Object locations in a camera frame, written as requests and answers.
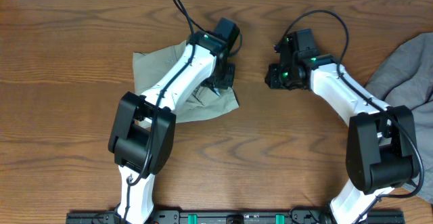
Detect khaki green shorts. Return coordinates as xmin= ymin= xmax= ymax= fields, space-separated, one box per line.
xmin=133 ymin=41 xmax=239 ymax=123

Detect grey garment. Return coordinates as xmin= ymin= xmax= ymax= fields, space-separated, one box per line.
xmin=365 ymin=32 xmax=432 ymax=203

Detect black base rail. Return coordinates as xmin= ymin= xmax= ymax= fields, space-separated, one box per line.
xmin=66 ymin=205 xmax=405 ymax=224

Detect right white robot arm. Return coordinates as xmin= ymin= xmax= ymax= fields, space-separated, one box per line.
xmin=265 ymin=55 xmax=424 ymax=223

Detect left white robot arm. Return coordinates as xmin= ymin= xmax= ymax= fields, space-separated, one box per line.
xmin=108 ymin=31 xmax=239 ymax=223

